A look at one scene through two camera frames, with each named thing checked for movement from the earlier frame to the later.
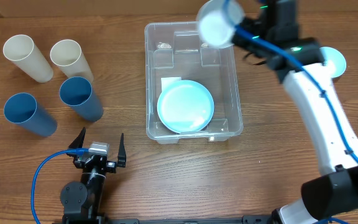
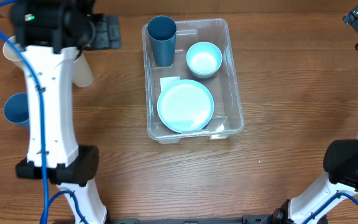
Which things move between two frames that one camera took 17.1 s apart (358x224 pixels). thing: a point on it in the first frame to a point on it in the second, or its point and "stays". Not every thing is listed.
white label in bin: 166,81 stays
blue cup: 77,92 to 162,32
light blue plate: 185,106 stays
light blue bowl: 334,62 to 204,60
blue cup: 22,108 stays
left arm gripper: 121,157 to 100,42
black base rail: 246,219 stays
